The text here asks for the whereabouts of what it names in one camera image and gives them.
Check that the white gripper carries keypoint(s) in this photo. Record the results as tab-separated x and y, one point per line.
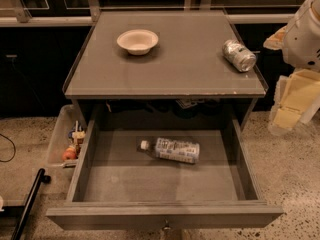
302	42

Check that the blue label plastic bottle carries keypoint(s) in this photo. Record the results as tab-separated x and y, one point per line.
171	149

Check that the grey cabinet counter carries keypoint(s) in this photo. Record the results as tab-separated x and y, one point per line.
186	63

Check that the grey open drawer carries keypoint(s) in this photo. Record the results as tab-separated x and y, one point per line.
115	186

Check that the crushed silver can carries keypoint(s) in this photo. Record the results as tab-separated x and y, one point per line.
239	55

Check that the white paper bowl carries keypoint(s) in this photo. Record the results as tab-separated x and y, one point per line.
138	42

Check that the small toy items in bin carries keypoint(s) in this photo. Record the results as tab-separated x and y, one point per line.
76	136

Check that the orange toy fruit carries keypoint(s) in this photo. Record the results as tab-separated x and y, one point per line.
69	154

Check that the clear plastic bin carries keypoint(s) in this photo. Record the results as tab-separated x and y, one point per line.
59	140

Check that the black metal pole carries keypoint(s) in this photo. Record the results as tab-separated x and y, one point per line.
41	178

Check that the metal window frame rail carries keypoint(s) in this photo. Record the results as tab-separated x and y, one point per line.
86	12

